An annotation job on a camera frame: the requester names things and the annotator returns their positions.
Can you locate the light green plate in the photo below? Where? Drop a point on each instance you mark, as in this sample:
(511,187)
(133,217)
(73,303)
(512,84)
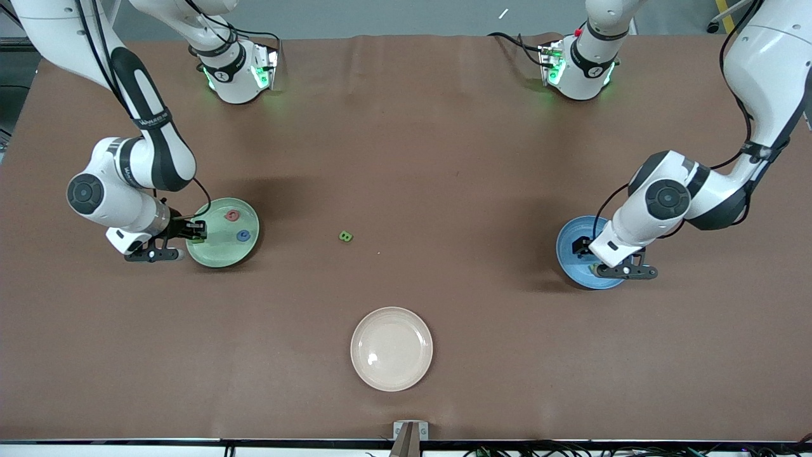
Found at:
(228,251)

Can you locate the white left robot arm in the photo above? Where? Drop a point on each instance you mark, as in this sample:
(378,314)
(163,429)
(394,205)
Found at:
(774,63)

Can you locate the table edge rail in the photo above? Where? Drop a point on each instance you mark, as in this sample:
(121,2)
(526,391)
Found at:
(127,450)

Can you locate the metal leg with caster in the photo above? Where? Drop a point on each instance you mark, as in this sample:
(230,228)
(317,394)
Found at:
(713,27)

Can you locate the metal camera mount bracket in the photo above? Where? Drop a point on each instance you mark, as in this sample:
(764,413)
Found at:
(410,444)

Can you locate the beige plate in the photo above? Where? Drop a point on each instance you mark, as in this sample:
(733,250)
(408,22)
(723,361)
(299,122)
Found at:
(391,349)

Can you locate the brown table mat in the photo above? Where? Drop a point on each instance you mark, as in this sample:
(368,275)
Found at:
(406,158)

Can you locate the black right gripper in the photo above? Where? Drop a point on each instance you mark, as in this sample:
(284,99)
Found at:
(181,227)

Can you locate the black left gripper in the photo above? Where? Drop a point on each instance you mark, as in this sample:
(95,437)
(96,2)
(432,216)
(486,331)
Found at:
(581,247)

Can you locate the red foam letter Q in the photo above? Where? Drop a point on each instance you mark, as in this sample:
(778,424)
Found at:
(228,218)

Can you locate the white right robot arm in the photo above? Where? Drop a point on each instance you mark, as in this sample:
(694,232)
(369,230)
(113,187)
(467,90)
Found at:
(120,203)

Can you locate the blue foam letter C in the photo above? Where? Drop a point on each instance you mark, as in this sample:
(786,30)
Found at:
(239,236)

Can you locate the blue plate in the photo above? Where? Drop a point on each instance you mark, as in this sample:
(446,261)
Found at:
(563,260)

